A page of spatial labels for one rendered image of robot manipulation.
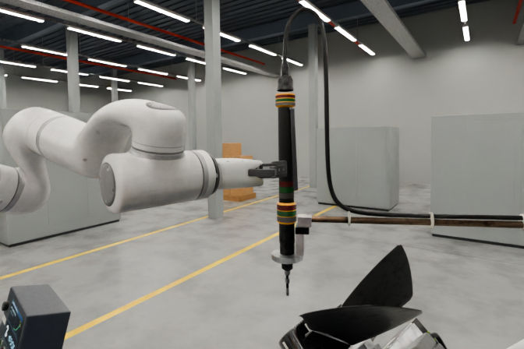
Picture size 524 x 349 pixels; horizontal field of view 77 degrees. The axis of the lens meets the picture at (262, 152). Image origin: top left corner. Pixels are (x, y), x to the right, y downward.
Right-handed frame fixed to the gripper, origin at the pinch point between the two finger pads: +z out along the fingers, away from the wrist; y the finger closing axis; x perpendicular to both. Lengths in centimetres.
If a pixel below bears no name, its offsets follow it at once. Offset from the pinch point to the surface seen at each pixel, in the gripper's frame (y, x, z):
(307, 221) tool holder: 4.3, -12.1, 8.2
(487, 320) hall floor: -16, -165, 307
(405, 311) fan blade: 24.6, -24.8, 9.4
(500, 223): 34.9, -11.6, 30.7
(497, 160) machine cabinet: -50, -31, 560
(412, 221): 21.5, -11.6, 21.3
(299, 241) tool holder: 2.8, -16.6, 7.2
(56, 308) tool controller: -60, -42, -25
